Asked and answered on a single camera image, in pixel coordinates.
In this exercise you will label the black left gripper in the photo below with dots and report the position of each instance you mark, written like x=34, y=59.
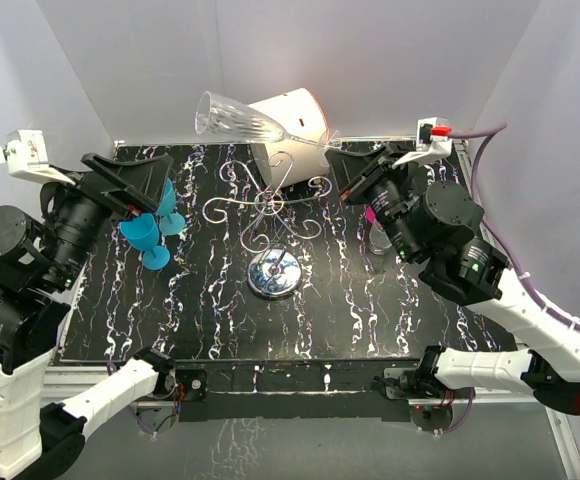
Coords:
x=137, y=183

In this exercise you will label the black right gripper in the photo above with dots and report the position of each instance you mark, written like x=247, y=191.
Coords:
x=355, y=174

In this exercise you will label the blue wine glass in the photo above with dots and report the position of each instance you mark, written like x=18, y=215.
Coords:
x=143, y=234
x=170, y=222

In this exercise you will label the clear ribbed tumbler glass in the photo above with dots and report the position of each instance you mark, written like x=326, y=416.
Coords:
x=379, y=243

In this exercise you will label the clear fluted champagne glass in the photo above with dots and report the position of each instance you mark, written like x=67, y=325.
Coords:
x=233, y=120

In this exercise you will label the pink wine glass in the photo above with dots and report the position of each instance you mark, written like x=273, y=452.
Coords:
x=370, y=215

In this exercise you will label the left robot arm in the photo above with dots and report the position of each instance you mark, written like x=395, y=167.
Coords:
x=39, y=259

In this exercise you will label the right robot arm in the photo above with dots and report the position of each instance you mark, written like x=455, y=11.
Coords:
x=436, y=224

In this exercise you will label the chrome wine glass rack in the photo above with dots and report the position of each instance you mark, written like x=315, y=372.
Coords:
x=273, y=272

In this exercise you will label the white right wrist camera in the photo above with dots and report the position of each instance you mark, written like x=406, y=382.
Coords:
x=432, y=143

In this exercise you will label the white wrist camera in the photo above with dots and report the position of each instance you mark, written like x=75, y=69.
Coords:
x=432, y=143
x=26, y=158

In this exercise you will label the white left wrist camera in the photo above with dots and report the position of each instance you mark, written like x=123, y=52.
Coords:
x=26, y=158

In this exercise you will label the aluminium table frame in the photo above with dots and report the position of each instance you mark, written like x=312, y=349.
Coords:
x=354, y=314

